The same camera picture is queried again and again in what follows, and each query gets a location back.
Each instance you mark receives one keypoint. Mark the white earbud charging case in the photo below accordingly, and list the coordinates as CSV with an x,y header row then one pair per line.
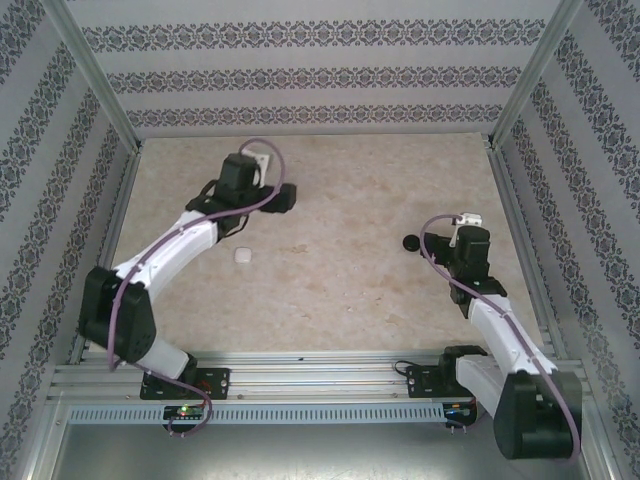
x,y
243,255

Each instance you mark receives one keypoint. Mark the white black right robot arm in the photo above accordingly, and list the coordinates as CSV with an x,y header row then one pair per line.
x,y
530,415

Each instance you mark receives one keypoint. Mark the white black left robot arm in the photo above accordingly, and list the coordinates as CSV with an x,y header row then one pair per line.
x,y
165,250

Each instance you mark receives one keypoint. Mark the small circuit board green light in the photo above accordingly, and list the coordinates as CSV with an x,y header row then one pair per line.
x,y
185,411

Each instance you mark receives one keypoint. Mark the grey metal sheet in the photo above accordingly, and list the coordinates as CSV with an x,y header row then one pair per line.
x,y
320,455

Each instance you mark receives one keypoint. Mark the aluminium side rail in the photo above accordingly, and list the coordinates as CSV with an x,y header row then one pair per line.
x,y
125,200
515,200

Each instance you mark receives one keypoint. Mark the aluminium frame post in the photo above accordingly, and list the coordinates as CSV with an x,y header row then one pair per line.
x,y
537,75
95,75

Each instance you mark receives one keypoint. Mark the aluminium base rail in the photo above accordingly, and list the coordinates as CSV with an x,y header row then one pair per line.
x,y
320,375

